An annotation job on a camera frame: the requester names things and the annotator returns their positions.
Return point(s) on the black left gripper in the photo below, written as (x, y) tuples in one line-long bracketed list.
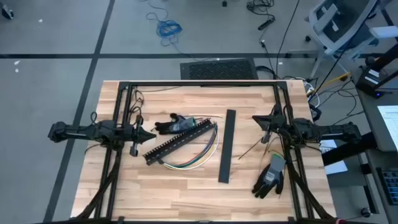
[(138, 133)]

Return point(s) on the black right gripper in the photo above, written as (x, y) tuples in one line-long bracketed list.
[(277, 123)]

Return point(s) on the black zip tie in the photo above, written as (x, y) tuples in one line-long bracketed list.
[(208, 117), (250, 149), (264, 158)]

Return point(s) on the black duct cover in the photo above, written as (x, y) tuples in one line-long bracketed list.
[(227, 146)]

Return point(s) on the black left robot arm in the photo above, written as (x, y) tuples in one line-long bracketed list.
[(102, 132)]

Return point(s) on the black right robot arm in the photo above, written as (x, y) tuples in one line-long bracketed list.
[(311, 130)]

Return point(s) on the black grey work glove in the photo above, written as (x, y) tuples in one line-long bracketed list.
[(166, 127), (270, 180)]

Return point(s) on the white paper sheet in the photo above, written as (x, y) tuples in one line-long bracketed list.
[(334, 166)]

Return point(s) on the grey office desk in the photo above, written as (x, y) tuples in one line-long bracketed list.
[(370, 124)]

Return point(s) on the black box device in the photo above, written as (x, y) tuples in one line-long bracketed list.
[(371, 79)]

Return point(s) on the lit laptop screen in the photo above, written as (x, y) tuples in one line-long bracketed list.
[(388, 124)]

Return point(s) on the grey mesh office chair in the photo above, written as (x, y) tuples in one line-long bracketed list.
[(339, 21)]

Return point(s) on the small black floor object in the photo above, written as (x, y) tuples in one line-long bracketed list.
[(224, 3)]

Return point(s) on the black chair caster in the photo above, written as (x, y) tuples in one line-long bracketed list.
[(7, 12), (366, 212)]

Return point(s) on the black keyboard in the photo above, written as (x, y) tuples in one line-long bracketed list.
[(388, 186)]

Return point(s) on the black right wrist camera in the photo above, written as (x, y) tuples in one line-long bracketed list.
[(266, 139)]

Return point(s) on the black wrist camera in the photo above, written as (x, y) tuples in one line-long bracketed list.
[(134, 152), (266, 139)]

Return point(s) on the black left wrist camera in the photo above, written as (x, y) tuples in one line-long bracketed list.
[(134, 152)]

